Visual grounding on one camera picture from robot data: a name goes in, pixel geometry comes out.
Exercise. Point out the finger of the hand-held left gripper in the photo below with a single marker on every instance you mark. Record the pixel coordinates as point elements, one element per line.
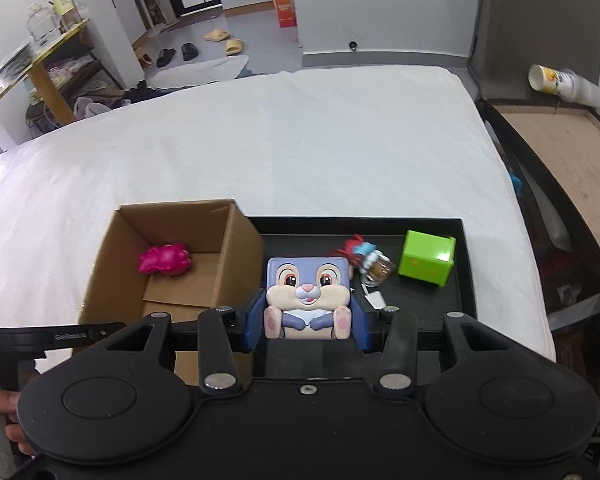
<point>110,331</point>

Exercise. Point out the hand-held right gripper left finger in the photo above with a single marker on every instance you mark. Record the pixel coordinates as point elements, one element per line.
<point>253,321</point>

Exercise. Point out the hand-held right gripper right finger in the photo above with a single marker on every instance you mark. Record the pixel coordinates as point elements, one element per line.
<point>364,325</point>

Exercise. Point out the black tray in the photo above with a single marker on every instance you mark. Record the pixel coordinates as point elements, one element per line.
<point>420,305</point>

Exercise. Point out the pink plastic toy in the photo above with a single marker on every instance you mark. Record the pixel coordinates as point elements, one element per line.
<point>166,260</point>

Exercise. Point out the green cube toy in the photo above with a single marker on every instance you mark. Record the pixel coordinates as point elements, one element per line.
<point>426,259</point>

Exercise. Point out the brown cardboard box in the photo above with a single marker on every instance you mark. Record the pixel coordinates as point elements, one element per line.
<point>180,260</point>

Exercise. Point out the white paper tag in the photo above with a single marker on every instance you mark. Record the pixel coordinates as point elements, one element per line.
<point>375,297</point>

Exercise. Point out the white bed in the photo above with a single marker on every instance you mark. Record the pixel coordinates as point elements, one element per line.
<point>280,150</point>

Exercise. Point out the white plastic bag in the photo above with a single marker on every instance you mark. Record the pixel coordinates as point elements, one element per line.
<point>91,108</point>

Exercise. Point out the dark clothes pile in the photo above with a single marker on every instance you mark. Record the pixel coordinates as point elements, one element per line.
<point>147,94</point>

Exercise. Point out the white floor mat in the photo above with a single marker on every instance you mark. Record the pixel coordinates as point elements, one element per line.
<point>200,71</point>

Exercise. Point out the brown wooden side table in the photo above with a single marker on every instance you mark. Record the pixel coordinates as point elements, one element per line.
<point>565,160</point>

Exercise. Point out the tan slipper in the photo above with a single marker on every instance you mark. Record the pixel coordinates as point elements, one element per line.
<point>216,35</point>
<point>234,47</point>

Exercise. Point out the black slipper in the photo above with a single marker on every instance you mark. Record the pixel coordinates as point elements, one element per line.
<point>166,57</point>
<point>189,52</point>

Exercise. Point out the round yellow-edged table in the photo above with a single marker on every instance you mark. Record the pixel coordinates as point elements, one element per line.
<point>40,60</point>

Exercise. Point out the plates in plastic bag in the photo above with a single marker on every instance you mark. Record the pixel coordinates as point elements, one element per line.
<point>15,60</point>

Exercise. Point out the orange carton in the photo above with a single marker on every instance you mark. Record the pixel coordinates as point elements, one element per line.
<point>285,10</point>

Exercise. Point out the clear glass jar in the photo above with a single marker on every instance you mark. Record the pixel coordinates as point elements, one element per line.
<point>41,22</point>

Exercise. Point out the white standing fan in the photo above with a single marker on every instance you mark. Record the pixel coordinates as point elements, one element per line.
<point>142,0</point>

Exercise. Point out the yellow lid container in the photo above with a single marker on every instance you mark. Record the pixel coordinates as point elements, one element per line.
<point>61,1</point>

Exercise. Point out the grey chair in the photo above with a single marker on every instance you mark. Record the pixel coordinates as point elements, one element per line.
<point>535,20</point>

